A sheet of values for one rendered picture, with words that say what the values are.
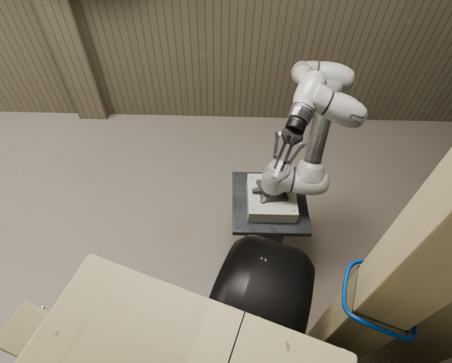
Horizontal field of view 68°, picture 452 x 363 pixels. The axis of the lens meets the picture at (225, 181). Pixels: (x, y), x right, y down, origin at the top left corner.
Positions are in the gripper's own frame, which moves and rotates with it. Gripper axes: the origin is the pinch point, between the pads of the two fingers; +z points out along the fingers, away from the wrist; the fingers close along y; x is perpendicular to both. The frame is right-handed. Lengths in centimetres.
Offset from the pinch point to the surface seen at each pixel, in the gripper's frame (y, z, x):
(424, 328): -90, 33, -46
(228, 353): -4, 50, 55
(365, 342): -40, 42, 22
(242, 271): -1.8, 37.9, 14.7
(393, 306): -34, 29, 45
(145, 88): 158, -74, -198
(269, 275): -9.9, 35.9, 14.4
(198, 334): 2, 49, 54
